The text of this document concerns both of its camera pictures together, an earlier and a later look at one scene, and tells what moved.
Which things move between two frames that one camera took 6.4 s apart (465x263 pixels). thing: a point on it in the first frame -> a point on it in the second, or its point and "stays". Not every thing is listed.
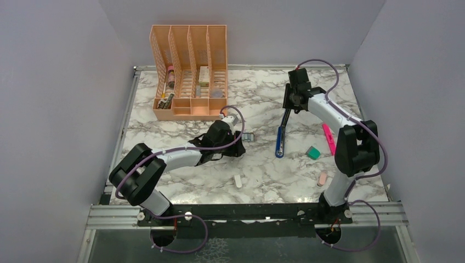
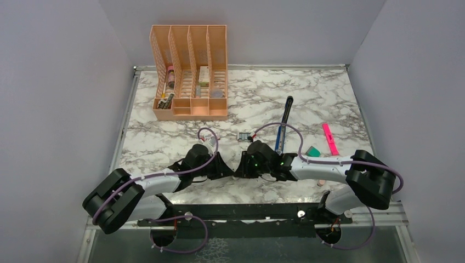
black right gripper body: [289, 100] -> [251, 169]
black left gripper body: [233, 150] -> [213, 170]
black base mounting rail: [244, 221] stays
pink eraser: [323, 176] stays
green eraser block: [313, 153] stays
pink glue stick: [171, 76] stays
